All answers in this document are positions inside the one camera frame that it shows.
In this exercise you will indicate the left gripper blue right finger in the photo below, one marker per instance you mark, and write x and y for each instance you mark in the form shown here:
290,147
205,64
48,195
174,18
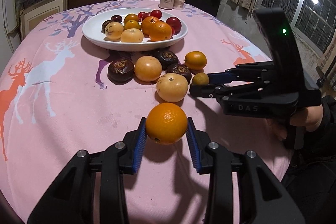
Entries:
193,145

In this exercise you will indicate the pink deer print tablecloth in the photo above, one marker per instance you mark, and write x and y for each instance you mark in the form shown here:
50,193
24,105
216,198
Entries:
68,104

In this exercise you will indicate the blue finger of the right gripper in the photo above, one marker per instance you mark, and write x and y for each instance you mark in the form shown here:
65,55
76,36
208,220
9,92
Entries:
209,91
221,78

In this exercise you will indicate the small orange mandarin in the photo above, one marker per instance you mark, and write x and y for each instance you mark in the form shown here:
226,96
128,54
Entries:
166,123

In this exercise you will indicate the framed picture on floor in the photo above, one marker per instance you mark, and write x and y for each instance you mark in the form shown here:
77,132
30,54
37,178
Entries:
33,15

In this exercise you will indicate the white round plate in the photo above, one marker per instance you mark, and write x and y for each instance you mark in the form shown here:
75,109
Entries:
92,30

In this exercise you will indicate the large red plum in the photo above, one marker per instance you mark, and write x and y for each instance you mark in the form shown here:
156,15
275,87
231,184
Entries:
175,23

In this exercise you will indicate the pale yellow round fruit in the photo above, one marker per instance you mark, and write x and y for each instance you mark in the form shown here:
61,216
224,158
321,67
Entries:
132,36

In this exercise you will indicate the yellow orange plum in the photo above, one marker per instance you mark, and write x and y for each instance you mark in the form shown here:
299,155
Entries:
131,16

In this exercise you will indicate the greenish yellow plum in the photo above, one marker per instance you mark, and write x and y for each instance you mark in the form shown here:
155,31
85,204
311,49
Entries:
132,24

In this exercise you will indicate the large orange mandarin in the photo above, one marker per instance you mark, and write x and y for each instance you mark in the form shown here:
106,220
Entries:
160,31

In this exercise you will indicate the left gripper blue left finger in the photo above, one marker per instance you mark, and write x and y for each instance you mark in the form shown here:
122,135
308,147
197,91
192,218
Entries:
139,145

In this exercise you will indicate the dark purple passion fruit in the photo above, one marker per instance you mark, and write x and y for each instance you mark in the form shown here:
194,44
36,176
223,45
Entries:
105,24

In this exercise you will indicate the person right hand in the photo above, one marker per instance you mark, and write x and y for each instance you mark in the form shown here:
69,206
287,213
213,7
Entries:
310,118

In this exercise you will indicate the red cherry tomato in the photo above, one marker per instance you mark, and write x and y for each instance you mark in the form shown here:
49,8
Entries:
156,13

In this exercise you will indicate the dark red cherry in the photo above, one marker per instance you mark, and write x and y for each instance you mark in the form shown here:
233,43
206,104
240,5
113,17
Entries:
116,18

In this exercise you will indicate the pale yellow speckled melon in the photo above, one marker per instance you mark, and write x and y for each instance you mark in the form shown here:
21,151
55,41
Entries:
114,30

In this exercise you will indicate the small tan longan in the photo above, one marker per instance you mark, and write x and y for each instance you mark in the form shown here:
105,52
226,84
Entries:
200,79

